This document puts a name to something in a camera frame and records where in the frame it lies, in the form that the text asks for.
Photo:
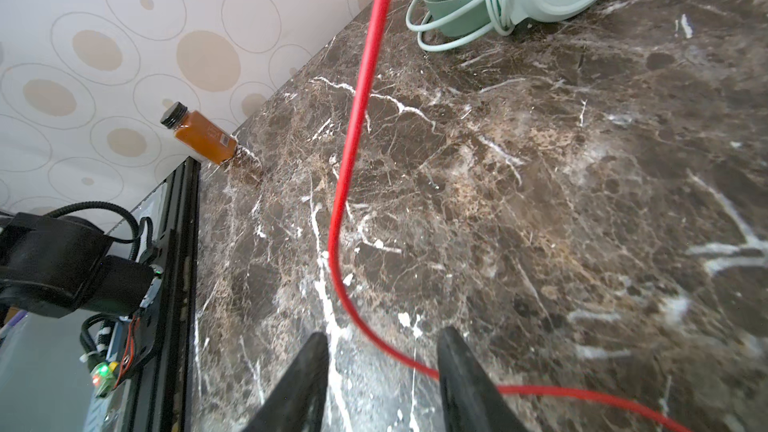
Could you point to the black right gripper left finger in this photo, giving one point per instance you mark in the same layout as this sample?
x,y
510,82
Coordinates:
x,y
297,402

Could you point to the amber bottle black cap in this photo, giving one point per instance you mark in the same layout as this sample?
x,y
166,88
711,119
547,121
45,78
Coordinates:
x,y
199,133

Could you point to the black mounting base rail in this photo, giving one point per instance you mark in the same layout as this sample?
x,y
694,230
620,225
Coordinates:
x,y
155,395

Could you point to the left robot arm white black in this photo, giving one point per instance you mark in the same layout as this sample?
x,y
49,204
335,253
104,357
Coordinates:
x,y
57,263

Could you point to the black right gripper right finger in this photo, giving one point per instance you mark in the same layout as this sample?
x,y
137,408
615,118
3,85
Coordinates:
x,y
470,401

